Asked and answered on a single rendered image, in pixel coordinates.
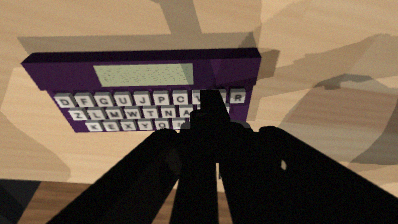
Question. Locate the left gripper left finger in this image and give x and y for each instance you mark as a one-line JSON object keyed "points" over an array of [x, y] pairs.
{"points": [[130, 193]]}

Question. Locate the purple keyboard case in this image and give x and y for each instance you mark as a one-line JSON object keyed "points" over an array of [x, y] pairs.
{"points": [[118, 91]]}

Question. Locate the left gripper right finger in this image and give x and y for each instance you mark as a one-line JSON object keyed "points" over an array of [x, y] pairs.
{"points": [[322, 190]]}

